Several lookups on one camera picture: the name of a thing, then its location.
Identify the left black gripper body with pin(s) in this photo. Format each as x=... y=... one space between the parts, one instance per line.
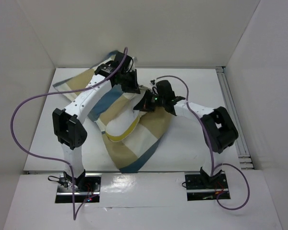
x=126 y=76

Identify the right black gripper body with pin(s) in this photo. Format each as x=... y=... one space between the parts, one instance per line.
x=144 y=103

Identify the blue beige checked pillowcase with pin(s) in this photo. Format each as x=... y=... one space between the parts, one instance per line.
x=130 y=154

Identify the white pillow yellow edge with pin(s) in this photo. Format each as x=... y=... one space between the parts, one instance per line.
x=127 y=119

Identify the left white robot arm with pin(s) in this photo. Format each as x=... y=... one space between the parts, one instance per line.
x=68 y=122

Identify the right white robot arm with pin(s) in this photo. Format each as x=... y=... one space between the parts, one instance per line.
x=218 y=128

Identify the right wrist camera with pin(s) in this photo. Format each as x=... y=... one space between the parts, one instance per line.
x=164 y=89

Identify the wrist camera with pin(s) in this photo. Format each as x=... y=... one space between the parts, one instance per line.
x=164 y=89
x=127 y=64

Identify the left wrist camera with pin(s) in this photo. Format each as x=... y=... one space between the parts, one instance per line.
x=127 y=64

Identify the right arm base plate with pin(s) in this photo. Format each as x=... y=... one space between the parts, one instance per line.
x=196 y=190

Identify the aluminium frame rail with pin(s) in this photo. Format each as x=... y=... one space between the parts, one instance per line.
x=241 y=146

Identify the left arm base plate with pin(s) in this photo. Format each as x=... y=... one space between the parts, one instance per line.
x=88 y=191

